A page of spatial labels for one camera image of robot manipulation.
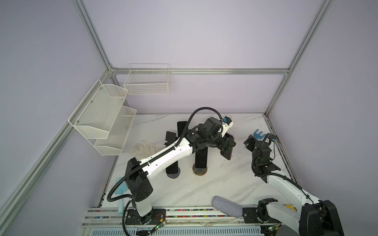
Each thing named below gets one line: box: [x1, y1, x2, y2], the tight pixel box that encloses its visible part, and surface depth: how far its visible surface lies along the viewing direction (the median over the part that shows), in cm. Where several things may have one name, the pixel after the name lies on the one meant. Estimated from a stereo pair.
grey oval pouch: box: [211, 195, 243, 218], surface depth 76 cm
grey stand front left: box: [166, 167, 181, 179], surface depth 89 cm
